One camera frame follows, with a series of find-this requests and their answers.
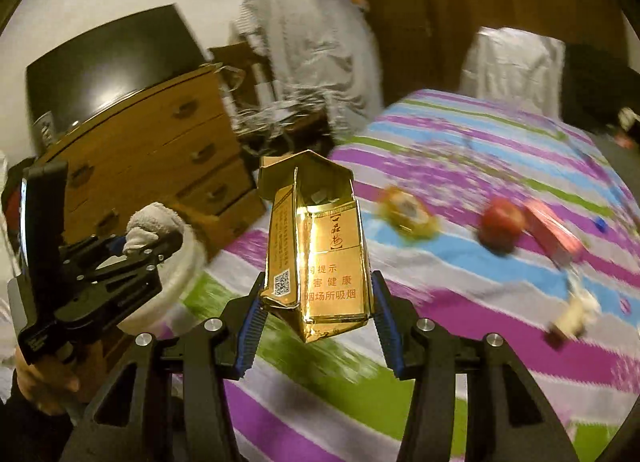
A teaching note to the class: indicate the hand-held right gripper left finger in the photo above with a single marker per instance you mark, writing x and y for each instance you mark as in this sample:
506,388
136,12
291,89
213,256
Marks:
250,327

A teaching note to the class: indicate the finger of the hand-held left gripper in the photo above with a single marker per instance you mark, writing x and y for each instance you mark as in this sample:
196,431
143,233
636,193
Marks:
145,246
115,292

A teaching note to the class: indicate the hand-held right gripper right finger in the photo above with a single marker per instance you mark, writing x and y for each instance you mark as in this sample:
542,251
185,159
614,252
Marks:
387,332

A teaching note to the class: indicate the white plastic waste bin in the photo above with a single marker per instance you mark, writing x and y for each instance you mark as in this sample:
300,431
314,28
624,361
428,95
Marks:
175,287

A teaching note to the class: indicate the gold cigarette box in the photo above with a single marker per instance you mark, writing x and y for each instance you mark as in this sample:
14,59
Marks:
325,267

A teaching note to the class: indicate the person's left forearm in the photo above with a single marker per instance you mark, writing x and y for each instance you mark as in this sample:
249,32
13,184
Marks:
30,437

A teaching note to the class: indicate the person's left hand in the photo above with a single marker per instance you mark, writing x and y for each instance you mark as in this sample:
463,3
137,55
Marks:
45,384

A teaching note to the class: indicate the red cloth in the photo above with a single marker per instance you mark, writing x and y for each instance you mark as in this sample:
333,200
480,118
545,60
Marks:
11,214

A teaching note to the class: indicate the wooden dresser drawer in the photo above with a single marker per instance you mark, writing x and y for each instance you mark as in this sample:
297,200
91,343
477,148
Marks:
140,131
165,171
235,181

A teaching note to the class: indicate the white cloth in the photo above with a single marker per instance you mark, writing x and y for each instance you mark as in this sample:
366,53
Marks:
10,307

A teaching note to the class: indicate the cartoon print cup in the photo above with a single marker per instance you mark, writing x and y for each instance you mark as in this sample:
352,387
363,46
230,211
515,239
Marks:
44,129

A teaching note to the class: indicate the wooden chest of drawers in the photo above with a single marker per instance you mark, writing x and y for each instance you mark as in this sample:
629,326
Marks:
150,141

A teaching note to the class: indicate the gold round snack wrapper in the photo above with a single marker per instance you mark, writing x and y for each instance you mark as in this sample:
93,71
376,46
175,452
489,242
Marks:
407,212

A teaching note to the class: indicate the red apple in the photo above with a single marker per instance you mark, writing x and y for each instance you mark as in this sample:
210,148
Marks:
502,224

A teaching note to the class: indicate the black television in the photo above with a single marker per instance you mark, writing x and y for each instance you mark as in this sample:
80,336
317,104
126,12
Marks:
110,66

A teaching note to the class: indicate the red box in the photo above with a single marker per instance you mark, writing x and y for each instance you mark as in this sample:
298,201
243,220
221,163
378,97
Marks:
552,229

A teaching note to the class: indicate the striped floral blanket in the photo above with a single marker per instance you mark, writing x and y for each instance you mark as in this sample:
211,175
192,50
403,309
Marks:
475,151

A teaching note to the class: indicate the brown cardboard box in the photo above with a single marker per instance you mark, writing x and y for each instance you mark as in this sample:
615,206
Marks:
232,59

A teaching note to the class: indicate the small blue cap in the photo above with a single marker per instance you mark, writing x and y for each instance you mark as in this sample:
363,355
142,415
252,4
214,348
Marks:
600,224

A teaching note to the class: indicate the grey striped cloth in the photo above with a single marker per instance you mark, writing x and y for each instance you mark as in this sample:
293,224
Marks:
310,41

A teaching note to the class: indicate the silver plastic bag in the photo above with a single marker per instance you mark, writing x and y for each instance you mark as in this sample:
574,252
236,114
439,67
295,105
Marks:
510,66

